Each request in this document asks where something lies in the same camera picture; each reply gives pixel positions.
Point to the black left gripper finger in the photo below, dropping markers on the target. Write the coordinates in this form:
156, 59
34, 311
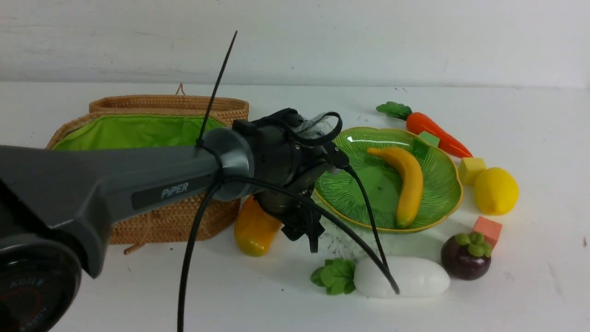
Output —
314, 231

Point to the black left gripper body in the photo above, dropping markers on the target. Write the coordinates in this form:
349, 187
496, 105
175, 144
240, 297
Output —
289, 211

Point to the orange yellow toy mango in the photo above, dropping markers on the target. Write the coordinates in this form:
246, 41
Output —
254, 229

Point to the yellow toy banana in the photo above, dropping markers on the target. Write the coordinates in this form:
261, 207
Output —
412, 187

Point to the white toy radish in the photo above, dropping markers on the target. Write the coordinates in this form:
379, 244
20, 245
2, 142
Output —
416, 277

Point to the orange toy carrot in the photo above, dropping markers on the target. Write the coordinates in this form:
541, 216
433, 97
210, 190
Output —
417, 122

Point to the purple toy mangosteen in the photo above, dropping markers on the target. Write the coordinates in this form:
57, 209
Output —
466, 256

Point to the yellow toy lemon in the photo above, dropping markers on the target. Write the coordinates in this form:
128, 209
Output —
496, 192

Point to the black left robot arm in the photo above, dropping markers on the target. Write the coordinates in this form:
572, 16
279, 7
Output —
58, 208

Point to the green leaf-shaped glass plate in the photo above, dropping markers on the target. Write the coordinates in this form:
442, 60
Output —
342, 193

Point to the black zip tie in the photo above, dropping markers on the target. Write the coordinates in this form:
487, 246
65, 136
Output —
216, 87

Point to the green foam cube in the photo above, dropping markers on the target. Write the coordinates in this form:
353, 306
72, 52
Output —
427, 139

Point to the woven wicker basket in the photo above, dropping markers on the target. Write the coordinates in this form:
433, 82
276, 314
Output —
164, 225

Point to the yellow foam cube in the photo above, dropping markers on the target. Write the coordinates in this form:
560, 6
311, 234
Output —
469, 169

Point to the orange foam cube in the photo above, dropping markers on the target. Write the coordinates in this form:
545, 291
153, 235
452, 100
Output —
490, 229

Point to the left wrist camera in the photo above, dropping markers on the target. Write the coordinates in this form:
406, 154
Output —
338, 161

